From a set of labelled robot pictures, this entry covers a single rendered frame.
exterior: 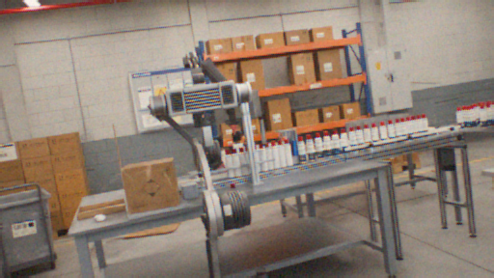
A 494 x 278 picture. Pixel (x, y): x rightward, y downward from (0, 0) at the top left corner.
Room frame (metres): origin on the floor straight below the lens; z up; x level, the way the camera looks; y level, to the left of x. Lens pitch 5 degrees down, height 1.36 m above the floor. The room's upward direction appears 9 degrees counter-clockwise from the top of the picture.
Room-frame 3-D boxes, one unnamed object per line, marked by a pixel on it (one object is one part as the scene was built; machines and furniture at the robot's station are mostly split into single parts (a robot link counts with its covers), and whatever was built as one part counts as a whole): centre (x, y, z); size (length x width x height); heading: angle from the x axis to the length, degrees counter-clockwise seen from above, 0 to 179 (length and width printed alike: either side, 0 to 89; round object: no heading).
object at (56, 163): (5.89, 2.85, 0.70); 1.20 x 0.82 x 1.39; 107
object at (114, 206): (2.74, 0.99, 0.85); 0.30 x 0.26 x 0.04; 107
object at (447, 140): (3.45, -1.31, 0.47); 1.17 x 0.38 x 0.94; 107
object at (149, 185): (2.56, 0.59, 0.99); 0.30 x 0.24 x 0.27; 97
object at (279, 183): (3.18, 0.21, 0.82); 2.10 x 1.31 x 0.02; 107
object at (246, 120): (2.91, -0.05, 1.16); 0.04 x 0.04 x 0.67; 17
